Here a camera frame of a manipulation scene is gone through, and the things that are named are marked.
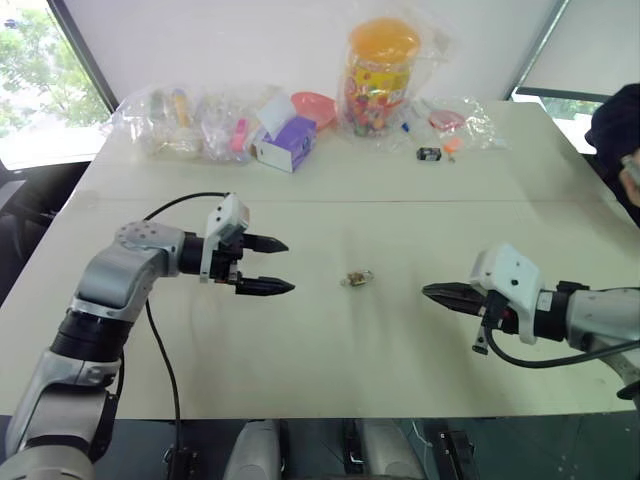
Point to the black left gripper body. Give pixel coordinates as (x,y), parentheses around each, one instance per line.
(226,260)

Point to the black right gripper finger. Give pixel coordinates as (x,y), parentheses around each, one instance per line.
(450,289)
(462,306)

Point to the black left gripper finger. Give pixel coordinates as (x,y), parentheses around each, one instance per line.
(265,244)
(265,286)

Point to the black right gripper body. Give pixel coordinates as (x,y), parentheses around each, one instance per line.
(502,315)

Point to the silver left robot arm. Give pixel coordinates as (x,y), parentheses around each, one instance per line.
(107,280)

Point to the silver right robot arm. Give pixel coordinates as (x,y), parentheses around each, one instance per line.
(595,315)

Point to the small wrapped candy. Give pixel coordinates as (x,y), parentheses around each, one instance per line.
(356,278)

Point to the purple and white carton box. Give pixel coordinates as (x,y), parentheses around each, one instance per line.
(287,142)

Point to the clear bag with pink item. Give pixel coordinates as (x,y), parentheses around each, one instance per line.
(227,130)

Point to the small orange plastic piece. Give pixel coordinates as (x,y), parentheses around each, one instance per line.
(452,145)

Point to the pink plastic bowl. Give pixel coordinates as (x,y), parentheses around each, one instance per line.
(315,107)

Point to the clear bag with yellow items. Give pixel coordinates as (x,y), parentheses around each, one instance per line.
(165,120)

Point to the silver rounded robot leg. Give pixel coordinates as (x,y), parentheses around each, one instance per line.
(390,450)
(252,450)

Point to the clear bag with pink disc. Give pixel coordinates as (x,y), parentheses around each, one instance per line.
(450,120)

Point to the orange-lidded jar in plastic bag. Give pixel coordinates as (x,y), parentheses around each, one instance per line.
(377,75)

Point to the person with black hair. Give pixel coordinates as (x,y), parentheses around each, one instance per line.
(617,140)

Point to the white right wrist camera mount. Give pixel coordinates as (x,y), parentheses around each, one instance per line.
(515,280)

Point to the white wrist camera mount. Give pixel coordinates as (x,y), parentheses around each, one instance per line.
(226,212)
(515,280)

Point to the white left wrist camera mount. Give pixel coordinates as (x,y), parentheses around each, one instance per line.
(226,212)

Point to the black bracket under table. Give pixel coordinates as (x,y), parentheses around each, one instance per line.
(181,462)
(455,455)

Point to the black window frame bar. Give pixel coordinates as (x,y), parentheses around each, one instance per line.
(82,55)
(555,92)

